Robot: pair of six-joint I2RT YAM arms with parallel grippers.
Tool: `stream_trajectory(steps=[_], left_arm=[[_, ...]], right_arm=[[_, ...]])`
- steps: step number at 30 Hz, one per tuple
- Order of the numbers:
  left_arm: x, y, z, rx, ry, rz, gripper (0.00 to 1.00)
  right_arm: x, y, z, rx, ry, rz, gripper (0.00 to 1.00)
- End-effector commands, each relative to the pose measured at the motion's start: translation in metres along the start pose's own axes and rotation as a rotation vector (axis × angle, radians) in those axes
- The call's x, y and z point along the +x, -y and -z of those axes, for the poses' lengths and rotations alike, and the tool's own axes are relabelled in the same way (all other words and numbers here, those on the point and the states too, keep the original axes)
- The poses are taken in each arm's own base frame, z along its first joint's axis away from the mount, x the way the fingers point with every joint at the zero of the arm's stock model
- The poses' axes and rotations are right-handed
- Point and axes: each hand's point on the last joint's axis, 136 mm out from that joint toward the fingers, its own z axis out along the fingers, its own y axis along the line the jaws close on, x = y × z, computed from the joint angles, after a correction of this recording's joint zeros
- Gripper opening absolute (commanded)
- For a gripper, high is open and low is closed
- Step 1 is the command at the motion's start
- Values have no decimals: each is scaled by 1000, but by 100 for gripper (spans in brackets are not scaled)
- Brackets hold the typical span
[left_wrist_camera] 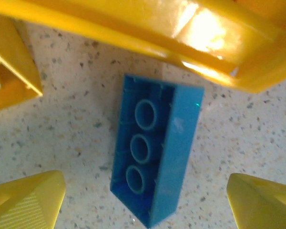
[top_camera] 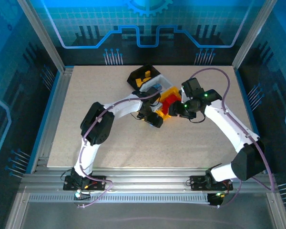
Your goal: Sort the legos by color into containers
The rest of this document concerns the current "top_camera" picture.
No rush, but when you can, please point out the long red lego brick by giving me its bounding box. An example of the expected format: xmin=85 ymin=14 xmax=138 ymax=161
xmin=166 ymin=94 xmax=179 ymax=105

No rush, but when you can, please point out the yellow plastic bin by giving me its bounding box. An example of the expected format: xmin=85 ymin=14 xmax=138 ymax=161
xmin=154 ymin=85 xmax=182 ymax=121

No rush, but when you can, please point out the white translucent bin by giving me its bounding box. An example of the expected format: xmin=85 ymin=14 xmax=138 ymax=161
xmin=139 ymin=74 xmax=174 ymax=93

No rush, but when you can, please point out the black plastic bin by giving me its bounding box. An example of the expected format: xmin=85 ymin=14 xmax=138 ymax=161
xmin=126 ymin=64 xmax=162 ymax=91

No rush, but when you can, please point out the black controller box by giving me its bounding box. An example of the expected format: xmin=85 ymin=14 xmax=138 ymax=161
xmin=207 ymin=192 xmax=227 ymax=208

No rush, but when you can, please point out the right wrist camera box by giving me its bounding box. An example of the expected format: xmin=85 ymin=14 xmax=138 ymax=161
xmin=180 ymin=78 xmax=205 ymax=103

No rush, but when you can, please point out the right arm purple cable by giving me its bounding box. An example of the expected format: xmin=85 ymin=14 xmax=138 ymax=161
xmin=189 ymin=68 xmax=276 ymax=208

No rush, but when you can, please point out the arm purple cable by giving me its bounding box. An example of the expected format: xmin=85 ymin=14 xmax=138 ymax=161
xmin=189 ymin=68 xmax=276 ymax=208
xmin=77 ymin=92 xmax=162 ymax=208

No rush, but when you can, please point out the aluminum frame rail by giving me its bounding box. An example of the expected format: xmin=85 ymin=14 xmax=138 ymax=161
xmin=20 ymin=167 xmax=276 ymax=191

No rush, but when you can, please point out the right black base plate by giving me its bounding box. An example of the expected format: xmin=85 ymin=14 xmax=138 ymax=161
xmin=190 ymin=175 xmax=234 ymax=191

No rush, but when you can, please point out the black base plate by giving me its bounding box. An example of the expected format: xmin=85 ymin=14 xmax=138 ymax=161
xmin=63 ymin=175 xmax=107 ymax=191
xmin=190 ymin=175 xmax=234 ymax=191

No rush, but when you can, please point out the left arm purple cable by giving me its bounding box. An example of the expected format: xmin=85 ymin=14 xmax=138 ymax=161
xmin=77 ymin=92 xmax=162 ymax=208

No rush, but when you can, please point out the slotted cable duct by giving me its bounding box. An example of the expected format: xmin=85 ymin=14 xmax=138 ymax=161
xmin=28 ymin=193 xmax=210 ymax=204

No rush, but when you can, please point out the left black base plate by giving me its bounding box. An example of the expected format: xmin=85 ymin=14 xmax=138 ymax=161
xmin=63 ymin=175 xmax=107 ymax=191

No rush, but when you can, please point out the aluminum frame post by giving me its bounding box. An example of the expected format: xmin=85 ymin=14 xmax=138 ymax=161
xmin=17 ymin=0 xmax=67 ymax=73
xmin=232 ymin=0 xmax=278 ymax=70

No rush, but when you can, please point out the aluminum side rail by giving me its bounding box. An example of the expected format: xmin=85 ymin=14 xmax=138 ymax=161
xmin=30 ymin=66 xmax=74 ymax=174

